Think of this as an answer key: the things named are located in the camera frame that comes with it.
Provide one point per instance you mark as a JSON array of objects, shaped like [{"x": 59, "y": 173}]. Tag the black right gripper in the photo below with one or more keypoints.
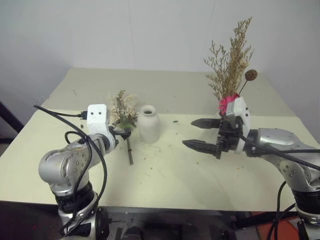
[{"x": 228, "y": 137}]

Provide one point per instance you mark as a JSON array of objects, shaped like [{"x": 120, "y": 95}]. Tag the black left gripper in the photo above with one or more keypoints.
[{"x": 113, "y": 136}]

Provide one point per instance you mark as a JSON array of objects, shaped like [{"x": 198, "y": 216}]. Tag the small beige dried flower bouquet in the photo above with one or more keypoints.
[{"x": 122, "y": 110}]

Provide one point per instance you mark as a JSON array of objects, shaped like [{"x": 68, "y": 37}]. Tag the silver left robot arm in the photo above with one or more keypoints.
[{"x": 65, "y": 162}]

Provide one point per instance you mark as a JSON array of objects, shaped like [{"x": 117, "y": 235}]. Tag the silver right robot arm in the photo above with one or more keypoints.
[{"x": 275, "y": 140}]

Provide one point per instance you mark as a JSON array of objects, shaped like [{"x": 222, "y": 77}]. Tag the white ceramic vase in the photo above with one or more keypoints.
[{"x": 149, "y": 127}]

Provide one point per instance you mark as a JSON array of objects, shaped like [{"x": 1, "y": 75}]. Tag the tall dried bouquet pink flowers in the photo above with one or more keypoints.
[{"x": 232, "y": 65}]

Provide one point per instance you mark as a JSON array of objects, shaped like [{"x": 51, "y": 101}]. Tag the dark rounded shape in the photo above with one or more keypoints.
[{"x": 133, "y": 233}]

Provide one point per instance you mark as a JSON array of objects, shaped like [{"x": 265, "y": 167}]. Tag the dark slanted furniture leg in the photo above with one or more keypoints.
[{"x": 10, "y": 120}]

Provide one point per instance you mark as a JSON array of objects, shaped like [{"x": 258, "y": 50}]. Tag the orange object under table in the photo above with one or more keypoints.
[{"x": 285, "y": 228}]

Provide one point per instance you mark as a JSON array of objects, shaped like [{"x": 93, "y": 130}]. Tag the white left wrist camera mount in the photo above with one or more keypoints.
[{"x": 97, "y": 117}]

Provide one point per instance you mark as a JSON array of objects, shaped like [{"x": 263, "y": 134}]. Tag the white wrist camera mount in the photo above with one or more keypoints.
[
  {"x": 237, "y": 107},
  {"x": 97, "y": 117}
]

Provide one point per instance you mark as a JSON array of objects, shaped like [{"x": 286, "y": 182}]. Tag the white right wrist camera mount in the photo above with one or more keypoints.
[{"x": 237, "y": 107}]

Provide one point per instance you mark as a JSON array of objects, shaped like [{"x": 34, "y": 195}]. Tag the black table frame bar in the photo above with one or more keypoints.
[{"x": 175, "y": 215}]

